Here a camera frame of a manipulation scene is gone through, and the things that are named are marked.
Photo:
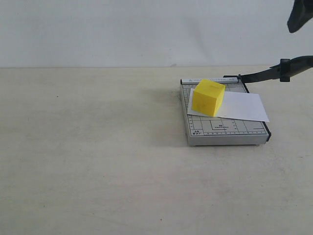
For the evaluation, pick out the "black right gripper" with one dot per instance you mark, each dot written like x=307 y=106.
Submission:
x=301 y=13

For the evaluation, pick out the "white paper sheet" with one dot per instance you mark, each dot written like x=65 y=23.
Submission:
x=235 y=105

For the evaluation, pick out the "grey paper cutter base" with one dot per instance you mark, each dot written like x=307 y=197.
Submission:
x=206 y=131

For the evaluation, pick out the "black cutter blade arm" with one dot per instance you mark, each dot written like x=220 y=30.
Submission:
x=286 y=69

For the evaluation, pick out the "yellow foam cube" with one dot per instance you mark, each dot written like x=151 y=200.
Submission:
x=207 y=97

